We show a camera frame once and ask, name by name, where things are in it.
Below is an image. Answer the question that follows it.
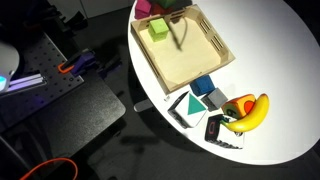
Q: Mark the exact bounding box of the orange foam block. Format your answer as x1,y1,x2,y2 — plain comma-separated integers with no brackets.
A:
152,3,174,16

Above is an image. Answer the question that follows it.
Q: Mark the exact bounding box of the perforated metal breadboard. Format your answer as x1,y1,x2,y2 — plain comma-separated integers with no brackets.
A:
0,31,85,131

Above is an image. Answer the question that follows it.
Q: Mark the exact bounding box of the black platform plate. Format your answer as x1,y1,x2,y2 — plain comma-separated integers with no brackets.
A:
0,81,127,161

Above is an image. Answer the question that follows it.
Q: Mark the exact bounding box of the purple spring clamp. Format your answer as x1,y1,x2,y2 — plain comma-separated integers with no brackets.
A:
70,51,98,77

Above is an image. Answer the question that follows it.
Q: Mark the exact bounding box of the wooden tray box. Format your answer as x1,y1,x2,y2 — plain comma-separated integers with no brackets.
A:
130,3,236,94

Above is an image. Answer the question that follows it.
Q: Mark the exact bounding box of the orange cable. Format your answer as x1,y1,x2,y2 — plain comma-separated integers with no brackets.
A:
19,157,79,180

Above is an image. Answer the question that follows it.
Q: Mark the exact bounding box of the orange yellow number cube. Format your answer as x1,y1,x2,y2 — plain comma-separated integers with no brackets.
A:
221,93,257,120

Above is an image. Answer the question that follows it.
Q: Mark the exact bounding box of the white cube teal triangle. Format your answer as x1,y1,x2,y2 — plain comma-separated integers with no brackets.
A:
167,90,208,129

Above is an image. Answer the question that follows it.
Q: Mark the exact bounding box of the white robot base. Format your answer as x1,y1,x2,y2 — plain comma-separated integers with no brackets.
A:
0,39,20,95

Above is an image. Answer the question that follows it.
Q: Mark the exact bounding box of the black spring clamp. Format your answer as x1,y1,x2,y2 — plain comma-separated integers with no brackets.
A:
96,54,123,76

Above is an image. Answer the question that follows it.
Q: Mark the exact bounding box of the aluminium rail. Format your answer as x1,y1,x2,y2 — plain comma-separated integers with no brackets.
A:
6,73,47,94

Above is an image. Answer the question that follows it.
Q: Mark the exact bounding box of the grey foam block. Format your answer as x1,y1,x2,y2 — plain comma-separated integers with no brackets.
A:
201,87,229,112

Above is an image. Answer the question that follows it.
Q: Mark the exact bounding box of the yellow banana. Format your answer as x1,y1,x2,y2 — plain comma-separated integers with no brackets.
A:
220,93,270,133

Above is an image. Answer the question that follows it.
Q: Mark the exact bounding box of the light green foam block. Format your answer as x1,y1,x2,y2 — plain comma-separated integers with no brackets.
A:
148,18,170,43

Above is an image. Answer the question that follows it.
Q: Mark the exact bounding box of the blue foam block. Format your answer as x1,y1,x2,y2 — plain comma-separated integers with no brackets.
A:
189,74,216,97

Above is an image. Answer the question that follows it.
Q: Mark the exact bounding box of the magenta foam block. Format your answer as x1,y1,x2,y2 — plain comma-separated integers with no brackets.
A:
134,0,153,20

